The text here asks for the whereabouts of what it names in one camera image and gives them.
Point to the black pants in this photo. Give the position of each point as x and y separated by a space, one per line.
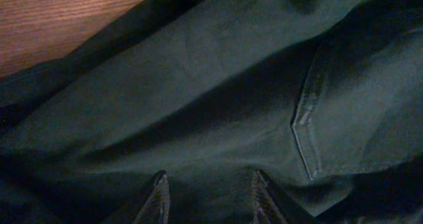
324 96

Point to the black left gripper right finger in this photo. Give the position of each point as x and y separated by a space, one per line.
271 205

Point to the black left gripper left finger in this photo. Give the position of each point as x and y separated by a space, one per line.
155 201

